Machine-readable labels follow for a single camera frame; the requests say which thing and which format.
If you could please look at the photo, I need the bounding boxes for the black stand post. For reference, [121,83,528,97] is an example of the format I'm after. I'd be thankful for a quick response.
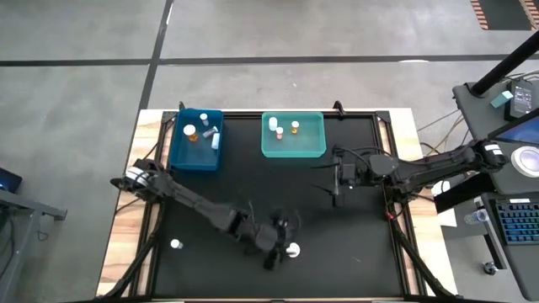
[470,31,539,98]

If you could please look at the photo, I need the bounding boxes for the black aluminium table frame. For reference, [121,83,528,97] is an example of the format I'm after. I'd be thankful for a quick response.
[96,100,460,303]

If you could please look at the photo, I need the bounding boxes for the white round device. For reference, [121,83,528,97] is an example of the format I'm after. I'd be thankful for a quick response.
[510,145,539,178]

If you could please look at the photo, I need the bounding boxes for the clear plastic water bottle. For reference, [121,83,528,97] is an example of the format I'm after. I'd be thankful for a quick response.
[463,209,490,225]

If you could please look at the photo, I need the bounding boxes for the monitor with blue screen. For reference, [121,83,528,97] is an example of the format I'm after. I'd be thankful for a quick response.
[488,109,539,146]

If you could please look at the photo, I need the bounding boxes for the white paper sheet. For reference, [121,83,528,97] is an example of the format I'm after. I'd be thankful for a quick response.
[437,208,458,228]

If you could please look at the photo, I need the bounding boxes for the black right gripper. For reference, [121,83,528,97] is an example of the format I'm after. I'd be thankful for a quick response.
[312,145,374,208]

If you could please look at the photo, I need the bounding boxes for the black mat orange stripes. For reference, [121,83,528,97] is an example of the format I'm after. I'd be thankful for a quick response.
[470,0,539,31]

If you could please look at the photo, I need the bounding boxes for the backlit rgb keyboard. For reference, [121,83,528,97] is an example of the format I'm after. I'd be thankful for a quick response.
[495,198,539,246]

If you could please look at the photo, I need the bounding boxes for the teal plastic bin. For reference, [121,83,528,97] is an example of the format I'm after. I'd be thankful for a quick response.
[260,111,328,159]

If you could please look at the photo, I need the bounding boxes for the dark laptop blue screen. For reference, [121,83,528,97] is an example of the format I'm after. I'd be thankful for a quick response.
[0,167,23,194]

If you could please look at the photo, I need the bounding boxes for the blue plastic bin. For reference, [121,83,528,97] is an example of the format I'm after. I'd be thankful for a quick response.
[168,108,225,172]

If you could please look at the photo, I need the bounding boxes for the grey keyboard desk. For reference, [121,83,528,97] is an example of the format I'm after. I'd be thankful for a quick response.
[479,191,539,302]

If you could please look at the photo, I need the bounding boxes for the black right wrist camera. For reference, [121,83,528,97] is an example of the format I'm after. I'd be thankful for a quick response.
[341,163,358,187]

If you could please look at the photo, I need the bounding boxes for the black cart base beam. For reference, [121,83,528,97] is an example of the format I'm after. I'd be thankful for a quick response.
[435,172,496,214]

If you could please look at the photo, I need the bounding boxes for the grey metal desk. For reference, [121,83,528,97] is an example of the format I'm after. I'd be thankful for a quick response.
[0,189,68,303]

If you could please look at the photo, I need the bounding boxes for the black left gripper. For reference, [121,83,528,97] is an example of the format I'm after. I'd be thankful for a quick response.
[248,210,301,270]

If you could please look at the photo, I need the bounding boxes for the small teal box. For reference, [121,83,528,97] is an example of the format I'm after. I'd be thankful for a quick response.
[490,90,515,109]

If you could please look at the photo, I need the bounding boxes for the grey equipment cart top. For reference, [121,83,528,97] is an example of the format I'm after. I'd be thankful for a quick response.
[452,79,539,194]

